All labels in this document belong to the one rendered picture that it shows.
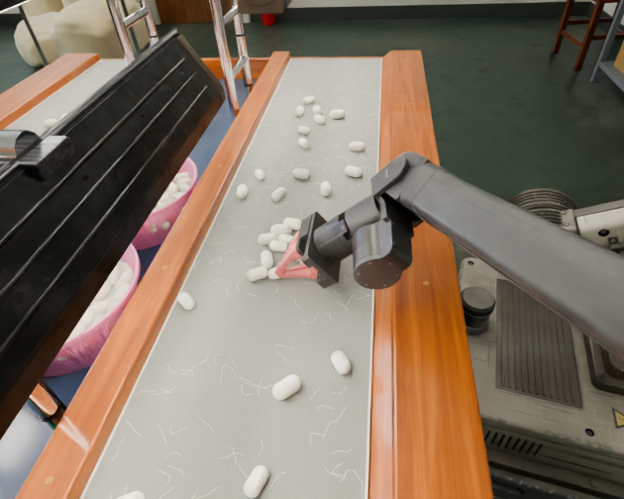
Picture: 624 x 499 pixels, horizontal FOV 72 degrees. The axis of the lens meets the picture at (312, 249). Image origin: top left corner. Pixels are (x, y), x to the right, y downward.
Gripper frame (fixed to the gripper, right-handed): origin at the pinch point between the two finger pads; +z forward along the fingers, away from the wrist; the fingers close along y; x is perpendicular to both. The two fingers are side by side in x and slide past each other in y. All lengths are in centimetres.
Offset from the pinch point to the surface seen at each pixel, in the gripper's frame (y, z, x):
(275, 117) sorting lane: -58, 10, -7
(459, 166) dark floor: -159, 0, 93
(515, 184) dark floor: -144, -19, 109
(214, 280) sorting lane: 0.5, 9.8, -5.3
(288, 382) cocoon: 18.5, -2.9, 2.9
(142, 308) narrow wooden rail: 9.0, 14.4, -11.9
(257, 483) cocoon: 29.9, -1.3, 2.5
